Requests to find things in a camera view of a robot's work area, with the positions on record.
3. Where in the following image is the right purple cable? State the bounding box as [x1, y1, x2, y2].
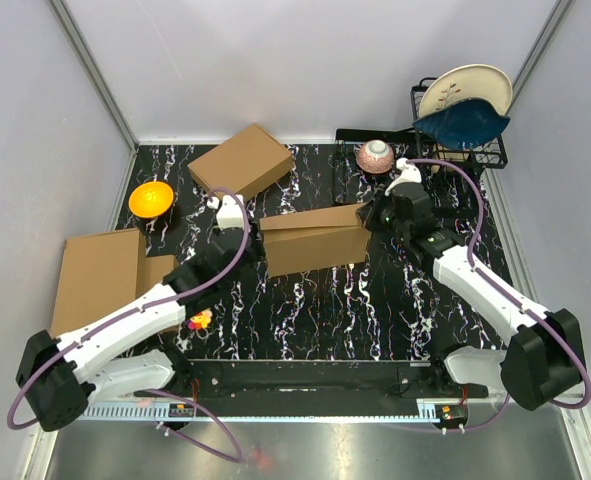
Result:
[389, 158, 591, 434]

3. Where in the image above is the cream floral plate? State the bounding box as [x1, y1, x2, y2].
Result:
[418, 64, 513, 117]

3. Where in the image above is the orange bowl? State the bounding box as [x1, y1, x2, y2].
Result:
[128, 181, 174, 219]

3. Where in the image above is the pink patterned bowl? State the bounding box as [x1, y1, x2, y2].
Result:
[356, 140, 394, 175]

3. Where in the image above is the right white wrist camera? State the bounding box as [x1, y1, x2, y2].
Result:
[384, 158, 422, 196]

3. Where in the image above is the small cardboard box left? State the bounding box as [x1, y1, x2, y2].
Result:
[135, 254, 181, 335]

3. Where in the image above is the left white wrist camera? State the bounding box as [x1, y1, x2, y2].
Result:
[207, 194, 245, 230]

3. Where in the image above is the closed cardboard box back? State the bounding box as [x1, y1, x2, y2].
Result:
[188, 124, 294, 200]

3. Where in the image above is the blue leaf plate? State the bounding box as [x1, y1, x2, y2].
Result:
[413, 98, 510, 150]

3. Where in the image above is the black wire dish rack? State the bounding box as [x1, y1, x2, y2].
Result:
[332, 76, 510, 221]

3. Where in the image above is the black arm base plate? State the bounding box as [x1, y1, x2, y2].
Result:
[163, 360, 488, 399]

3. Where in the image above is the large cardboard box left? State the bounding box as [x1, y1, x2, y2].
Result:
[50, 228, 145, 337]

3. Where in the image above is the beige cup in rack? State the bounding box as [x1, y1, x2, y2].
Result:
[427, 154, 462, 176]

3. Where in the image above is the purple cable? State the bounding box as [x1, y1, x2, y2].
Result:
[389, 158, 591, 434]
[6, 187, 252, 464]

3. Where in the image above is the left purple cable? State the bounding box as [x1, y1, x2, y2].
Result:
[6, 187, 252, 464]

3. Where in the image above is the rainbow flower toy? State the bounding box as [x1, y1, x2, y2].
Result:
[187, 309, 213, 331]

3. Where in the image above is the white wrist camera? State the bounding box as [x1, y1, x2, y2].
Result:
[384, 158, 422, 196]
[207, 194, 245, 230]

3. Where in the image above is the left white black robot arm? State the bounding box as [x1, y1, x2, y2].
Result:
[15, 223, 262, 432]

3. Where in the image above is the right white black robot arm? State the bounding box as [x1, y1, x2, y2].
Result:
[357, 182, 588, 411]

